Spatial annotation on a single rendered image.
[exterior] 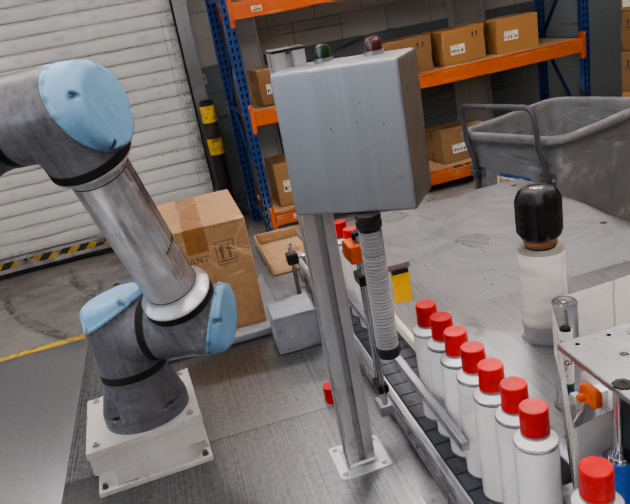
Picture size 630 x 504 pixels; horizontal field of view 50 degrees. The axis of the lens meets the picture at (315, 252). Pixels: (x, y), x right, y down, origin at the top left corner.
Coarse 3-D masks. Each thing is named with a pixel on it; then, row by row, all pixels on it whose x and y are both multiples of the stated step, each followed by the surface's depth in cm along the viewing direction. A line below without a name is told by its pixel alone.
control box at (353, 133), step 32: (320, 64) 87; (352, 64) 81; (384, 64) 80; (416, 64) 87; (288, 96) 86; (320, 96) 84; (352, 96) 83; (384, 96) 81; (416, 96) 86; (288, 128) 88; (320, 128) 86; (352, 128) 84; (384, 128) 83; (416, 128) 86; (288, 160) 89; (320, 160) 88; (352, 160) 86; (384, 160) 85; (416, 160) 86; (320, 192) 89; (352, 192) 88; (384, 192) 86; (416, 192) 85
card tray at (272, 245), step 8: (272, 232) 223; (280, 232) 224; (288, 232) 225; (256, 240) 218; (264, 240) 224; (272, 240) 224; (280, 240) 224; (288, 240) 223; (296, 240) 221; (264, 248) 220; (272, 248) 218; (280, 248) 217; (296, 248) 214; (264, 256) 206; (272, 256) 211; (280, 256) 210; (272, 264) 205; (280, 264) 204; (296, 264) 201; (272, 272) 196; (280, 272) 198; (288, 272) 197
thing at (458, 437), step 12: (348, 300) 143; (360, 312) 135; (396, 360) 116; (408, 372) 111; (420, 384) 107; (420, 396) 106; (432, 396) 104; (432, 408) 101; (444, 420) 98; (456, 432) 95; (468, 444) 92
